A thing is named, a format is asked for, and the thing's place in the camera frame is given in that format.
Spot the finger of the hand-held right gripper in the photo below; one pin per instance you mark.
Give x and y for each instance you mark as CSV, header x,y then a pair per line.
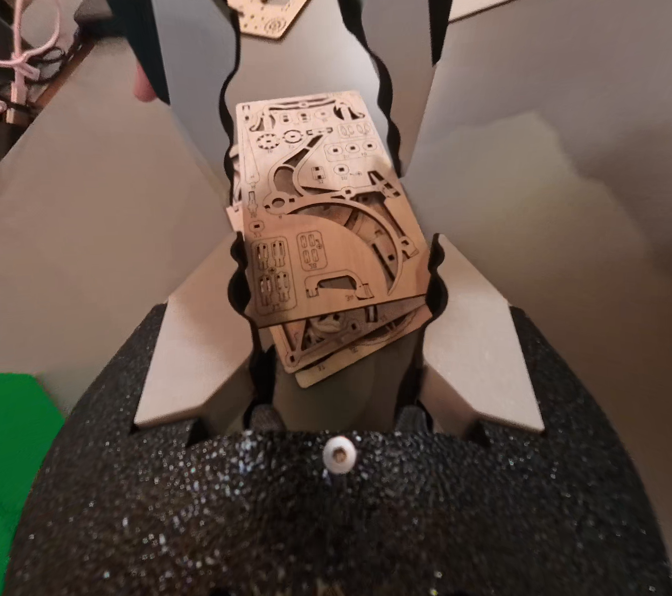
x,y
194,55
404,28

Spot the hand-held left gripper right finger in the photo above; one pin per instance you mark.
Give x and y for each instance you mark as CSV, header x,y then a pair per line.
x,y
472,359

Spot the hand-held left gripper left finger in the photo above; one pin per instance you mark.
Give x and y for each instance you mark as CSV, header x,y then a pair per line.
x,y
204,359

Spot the green plastic bin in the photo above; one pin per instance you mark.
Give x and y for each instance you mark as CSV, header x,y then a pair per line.
x,y
26,449

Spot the person's right hand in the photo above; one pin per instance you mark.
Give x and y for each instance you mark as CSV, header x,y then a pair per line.
x,y
145,86

